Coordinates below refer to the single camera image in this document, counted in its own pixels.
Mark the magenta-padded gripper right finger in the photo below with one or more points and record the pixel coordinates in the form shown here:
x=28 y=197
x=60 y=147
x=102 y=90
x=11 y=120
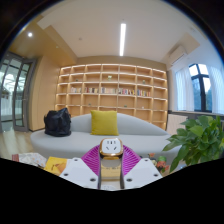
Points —
x=141 y=170

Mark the black bag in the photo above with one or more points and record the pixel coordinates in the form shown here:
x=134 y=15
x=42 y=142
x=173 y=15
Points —
x=57 y=122

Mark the long ceiling light strip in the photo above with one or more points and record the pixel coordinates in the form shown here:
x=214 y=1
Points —
x=123 y=39

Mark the patterned white magazine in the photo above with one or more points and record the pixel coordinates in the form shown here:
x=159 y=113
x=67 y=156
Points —
x=31 y=159

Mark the yellow cushion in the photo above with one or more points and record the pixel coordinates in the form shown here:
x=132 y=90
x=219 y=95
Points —
x=104 y=122

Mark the dark-framed window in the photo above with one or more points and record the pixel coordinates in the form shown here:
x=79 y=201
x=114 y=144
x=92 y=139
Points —
x=200 y=88

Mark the wooden wall shelf unit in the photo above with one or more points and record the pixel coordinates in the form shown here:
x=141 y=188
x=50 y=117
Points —
x=110 y=100

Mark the grey-framed glass door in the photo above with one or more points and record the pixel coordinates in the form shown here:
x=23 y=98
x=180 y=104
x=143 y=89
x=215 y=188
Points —
x=16 y=93

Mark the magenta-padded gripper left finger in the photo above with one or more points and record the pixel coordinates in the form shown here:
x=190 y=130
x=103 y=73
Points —
x=80 y=170

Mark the sheer white curtain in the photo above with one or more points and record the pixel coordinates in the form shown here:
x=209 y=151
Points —
x=218 y=90
x=184 y=90

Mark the white gold-rimmed charger block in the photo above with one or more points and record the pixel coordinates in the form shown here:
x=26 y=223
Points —
x=111 y=148

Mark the round ceiling downlight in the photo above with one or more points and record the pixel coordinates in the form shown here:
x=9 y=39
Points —
x=30 y=34

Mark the yellow book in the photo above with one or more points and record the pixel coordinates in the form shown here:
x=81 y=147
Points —
x=55 y=165

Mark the white wall air conditioner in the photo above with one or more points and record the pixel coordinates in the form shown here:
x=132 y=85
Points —
x=178 y=55

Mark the grey curved sofa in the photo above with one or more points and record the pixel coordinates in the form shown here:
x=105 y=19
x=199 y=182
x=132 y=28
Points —
x=66 y=143

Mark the green potted plant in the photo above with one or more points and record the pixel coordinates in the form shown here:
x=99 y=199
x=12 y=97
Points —
x=200 y=140

